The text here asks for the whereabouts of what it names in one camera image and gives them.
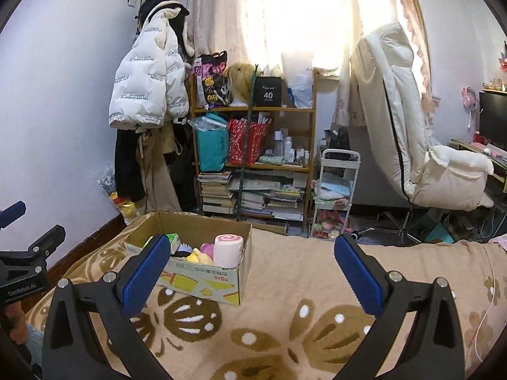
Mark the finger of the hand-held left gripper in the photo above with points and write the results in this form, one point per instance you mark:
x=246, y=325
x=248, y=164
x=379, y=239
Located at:
x=47, y=239
x=14, y=211

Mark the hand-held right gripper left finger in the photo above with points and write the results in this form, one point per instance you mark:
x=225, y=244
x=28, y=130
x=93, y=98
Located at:
x=146, y=273

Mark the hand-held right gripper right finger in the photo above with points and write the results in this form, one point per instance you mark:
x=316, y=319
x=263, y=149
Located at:
x=358, y=275

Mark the green packet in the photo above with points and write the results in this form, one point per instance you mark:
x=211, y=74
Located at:
x=174, y=241

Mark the white duck plush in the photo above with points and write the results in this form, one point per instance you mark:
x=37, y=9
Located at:
x=197, y=256

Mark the printed cardboard box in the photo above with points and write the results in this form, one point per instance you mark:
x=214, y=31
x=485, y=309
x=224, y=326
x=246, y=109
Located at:
x=206, y=285

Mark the pink swirl roll plush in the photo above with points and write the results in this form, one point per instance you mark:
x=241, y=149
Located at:
x=227, y=251

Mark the person's left hand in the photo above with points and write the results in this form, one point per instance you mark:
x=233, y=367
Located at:
x=14, y=324

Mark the beige flower-print blanket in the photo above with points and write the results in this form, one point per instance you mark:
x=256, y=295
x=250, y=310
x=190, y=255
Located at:
x=301, y=269

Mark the pile of small plush toys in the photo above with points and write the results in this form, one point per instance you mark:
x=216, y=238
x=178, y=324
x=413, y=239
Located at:
x=328, y=225

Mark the pink bear plush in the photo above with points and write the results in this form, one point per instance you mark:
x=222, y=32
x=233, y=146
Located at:
x=206, y=248

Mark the yellow red packet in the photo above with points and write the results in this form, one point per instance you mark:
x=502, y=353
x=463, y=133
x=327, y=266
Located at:
x=128, y=208

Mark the clear printed plastic bag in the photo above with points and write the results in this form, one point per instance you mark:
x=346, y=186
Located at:
x=107, y=182

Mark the light blue folded cloth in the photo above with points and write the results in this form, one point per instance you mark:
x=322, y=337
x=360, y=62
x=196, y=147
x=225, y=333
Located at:
x=334, y=188

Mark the teal box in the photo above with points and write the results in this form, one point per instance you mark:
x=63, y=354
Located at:
x=439, y=232

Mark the beige coat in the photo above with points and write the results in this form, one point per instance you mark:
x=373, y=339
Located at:
x=158, y=182

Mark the stack of books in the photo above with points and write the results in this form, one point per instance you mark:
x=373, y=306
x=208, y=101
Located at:
x=216, y=196

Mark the black garment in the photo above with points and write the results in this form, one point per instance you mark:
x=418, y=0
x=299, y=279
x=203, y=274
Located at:
x=126, y=166

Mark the white trolley cart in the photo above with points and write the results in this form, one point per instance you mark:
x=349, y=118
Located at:
x=336, y=154

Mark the black bag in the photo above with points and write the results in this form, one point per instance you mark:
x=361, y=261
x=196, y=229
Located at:
x=338, y=140

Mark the teal bag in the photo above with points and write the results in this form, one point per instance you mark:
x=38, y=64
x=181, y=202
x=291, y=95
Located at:
x=212, y=146

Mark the pink cloth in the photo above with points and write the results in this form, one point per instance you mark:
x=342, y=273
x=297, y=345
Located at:
x=499, y=242

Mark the pale green cloth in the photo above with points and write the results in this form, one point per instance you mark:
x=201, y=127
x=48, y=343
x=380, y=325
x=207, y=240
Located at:
x=271, y=160

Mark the group of cosmetic bottles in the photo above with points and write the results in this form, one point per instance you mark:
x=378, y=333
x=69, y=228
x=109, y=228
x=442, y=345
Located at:
x=287, y=146

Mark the green pole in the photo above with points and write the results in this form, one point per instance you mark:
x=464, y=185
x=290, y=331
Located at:
x=247, y=146

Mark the red gift bag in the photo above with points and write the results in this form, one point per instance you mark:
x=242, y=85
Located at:
x=247, y=142

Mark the desk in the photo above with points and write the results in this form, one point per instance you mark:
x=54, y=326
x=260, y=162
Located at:
x=467, y=145

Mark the cream office chair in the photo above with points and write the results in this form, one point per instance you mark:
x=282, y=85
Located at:
x=396, y=107

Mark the white puffer jacket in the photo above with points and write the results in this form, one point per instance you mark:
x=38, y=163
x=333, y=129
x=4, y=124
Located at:
x=138, y=79

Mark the wooden shelf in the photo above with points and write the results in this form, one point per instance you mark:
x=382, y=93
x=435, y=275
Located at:
x=273, y=109

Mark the white blue plastic bag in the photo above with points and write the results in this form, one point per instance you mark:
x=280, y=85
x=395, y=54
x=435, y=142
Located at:
x=301, y=91

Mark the printed tote bag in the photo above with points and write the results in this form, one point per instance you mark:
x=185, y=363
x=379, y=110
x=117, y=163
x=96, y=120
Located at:
x=210, y=83

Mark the black box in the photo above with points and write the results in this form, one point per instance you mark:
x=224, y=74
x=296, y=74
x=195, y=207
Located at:
x=267, y=93

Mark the black monitor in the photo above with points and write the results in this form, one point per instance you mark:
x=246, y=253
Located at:
x=493, y=118

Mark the pink desk fan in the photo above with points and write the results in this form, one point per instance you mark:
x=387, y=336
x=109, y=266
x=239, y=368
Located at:
x=470, y=101

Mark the blond wig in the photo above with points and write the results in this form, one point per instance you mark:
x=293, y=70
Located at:
x=239, y=77

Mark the floral curtain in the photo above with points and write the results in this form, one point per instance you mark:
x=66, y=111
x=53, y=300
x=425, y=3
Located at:
x=222, y=16

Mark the dark wooden bed frame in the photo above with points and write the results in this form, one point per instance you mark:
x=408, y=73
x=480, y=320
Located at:
x=91, y=241

